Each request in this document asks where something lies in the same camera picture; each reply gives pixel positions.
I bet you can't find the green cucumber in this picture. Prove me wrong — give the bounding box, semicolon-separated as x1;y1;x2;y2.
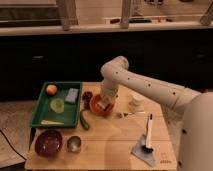
79;109;90;130

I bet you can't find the orange fruit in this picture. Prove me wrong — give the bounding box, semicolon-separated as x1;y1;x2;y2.
46;84;58;95

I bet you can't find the dark grape bunch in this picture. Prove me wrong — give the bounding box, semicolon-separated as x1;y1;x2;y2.
82;91;93;109

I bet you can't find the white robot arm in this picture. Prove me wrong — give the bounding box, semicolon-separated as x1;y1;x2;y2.
100;56;213;171

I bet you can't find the green plastic cup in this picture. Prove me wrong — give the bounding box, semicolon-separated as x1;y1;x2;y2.
50;98;64;114

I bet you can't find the wooden railing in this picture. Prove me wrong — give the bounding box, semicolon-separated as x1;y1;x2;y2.
0;0;213;35

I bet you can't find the beige stick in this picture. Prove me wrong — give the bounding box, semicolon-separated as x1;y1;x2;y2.
41;120;64;125

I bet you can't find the grey cloth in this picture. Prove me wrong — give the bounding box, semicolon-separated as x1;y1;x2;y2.
131;135;155;167

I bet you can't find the black cable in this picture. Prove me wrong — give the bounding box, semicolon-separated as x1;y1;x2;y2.
0;129;28;162

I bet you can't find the small metal utensil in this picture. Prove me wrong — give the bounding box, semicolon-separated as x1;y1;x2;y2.
116;112;145;119

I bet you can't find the small metal cup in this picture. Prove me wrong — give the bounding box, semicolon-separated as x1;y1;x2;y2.
67;136;81;153

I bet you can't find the white cup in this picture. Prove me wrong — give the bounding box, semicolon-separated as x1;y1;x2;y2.
129;93;144;113

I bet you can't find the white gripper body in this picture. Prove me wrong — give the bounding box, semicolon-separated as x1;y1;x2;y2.
100;88;118;108

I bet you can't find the red bowl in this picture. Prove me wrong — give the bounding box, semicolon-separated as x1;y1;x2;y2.
89;94;114;116

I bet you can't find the dark maroon bowl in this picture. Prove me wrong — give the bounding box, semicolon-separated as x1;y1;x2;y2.
35;130;63;158

